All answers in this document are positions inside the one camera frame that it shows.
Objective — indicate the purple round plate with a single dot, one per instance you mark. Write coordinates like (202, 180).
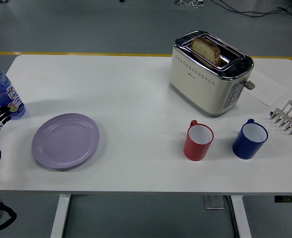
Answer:
(66, 141)

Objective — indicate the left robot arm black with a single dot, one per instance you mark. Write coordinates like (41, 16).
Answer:
(4, 213)

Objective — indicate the clear water bottle blue label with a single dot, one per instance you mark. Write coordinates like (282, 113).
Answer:
(4, 94)

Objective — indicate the red mug white inside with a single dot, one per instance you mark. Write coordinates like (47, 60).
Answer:
(195, 151)

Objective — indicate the cream chrome toaster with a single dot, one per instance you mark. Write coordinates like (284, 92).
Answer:
(200, 91)

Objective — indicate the bread slice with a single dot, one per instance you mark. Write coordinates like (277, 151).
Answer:
(206, 49)

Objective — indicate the blue mug white inside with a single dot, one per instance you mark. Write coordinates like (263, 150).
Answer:
(245, 148)

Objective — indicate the white paper sheet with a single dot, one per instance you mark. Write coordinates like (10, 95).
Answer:
(267, 89)

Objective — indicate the silver metal toast rack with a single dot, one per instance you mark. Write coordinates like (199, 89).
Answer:
(288, 116)

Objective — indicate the black table control panel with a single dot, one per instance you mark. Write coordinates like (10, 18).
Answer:
(289, 199)

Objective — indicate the grey bracket under table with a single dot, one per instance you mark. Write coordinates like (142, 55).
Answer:
(214, 202)

